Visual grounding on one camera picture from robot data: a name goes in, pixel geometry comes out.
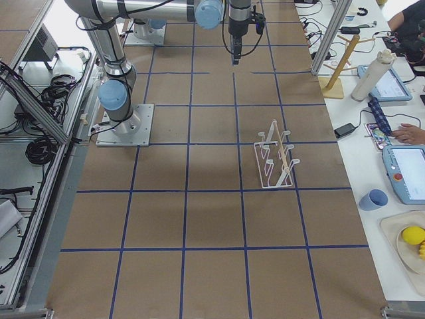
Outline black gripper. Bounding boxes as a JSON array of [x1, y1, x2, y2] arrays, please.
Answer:
[[228, 21, 248, 64]]

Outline blue cup on side table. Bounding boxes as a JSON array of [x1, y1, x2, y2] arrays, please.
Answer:
[[359, 189, 388, 211]]

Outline person's hand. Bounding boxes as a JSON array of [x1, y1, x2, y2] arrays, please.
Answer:
[[392, 123, 425, 145]]

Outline wooden mug tree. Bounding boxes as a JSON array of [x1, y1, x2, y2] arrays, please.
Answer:
[[318, 35, 375, 99]]

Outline black power adapter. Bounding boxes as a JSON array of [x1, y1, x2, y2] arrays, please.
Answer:
[[334, 123, 357, 139]]

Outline white cylinder tube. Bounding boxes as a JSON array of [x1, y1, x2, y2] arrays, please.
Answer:
[[351, 49, 396, 102]]

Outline upper blue teach pendant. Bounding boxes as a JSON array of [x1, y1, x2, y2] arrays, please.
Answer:
[[369, 67, 412, 102]]

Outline blue teach pendant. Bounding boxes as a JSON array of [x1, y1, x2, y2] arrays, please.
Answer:
[[369, 67, 412, 102], [382, 146, 424, 205]]

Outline folded plaid umbrella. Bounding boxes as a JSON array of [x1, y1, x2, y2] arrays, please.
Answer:
[[368, 97, 392, 136]]

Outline grey control box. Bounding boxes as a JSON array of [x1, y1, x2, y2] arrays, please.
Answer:
[[23, 24, 58, 71]]

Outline lower blue teach pendant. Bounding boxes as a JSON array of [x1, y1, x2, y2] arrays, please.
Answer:
[[382, 146, 424, 205]]

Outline yellow lemon toy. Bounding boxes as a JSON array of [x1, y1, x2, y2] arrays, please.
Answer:
[[401, 226, 425, 245]]

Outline beige side tray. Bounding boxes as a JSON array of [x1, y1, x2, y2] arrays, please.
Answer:
[[380, 211, 424, 296]]

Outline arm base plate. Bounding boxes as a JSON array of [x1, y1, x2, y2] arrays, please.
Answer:
[[96, 104, 154, 147], [124, 19, 167, 47]]

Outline white wire cup rack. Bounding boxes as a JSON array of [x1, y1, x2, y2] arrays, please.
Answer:
[[253, 119, 300, 189]]

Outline coiled black cable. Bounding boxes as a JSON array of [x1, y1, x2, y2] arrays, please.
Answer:
[[25, 136, 56, 165]]

